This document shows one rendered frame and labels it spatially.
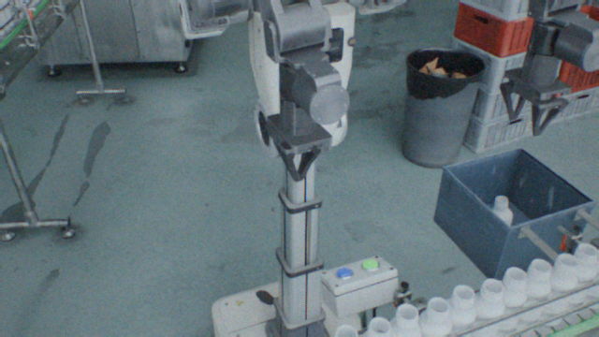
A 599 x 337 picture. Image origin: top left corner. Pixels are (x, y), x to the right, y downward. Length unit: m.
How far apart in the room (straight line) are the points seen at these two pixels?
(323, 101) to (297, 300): 1.18
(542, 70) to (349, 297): 0.54
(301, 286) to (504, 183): 0.78
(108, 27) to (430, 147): 2.65
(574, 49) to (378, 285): 0.55
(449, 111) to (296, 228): 1.78
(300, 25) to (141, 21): 3.77
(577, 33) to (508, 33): 2.35
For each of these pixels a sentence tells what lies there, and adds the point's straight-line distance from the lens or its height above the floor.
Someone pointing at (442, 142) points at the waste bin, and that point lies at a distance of 3.28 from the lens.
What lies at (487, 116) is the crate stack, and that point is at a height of 0.28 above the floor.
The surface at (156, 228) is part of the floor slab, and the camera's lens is 2.96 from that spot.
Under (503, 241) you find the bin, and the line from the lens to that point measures 1.59.
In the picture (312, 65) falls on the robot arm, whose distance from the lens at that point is 0.69.
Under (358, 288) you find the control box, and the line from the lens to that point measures 1.08.
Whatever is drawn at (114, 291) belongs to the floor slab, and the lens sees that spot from 2.69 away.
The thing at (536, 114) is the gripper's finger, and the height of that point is 1.45.
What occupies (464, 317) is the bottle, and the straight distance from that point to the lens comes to 1.05.
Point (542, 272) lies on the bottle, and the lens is 1.12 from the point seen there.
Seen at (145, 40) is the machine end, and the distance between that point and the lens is 4.50.
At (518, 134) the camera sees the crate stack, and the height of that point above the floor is 0.05.
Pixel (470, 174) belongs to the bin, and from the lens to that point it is 1.81.
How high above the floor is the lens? 1.90
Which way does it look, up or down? 35 degrees down
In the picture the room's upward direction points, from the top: straight up
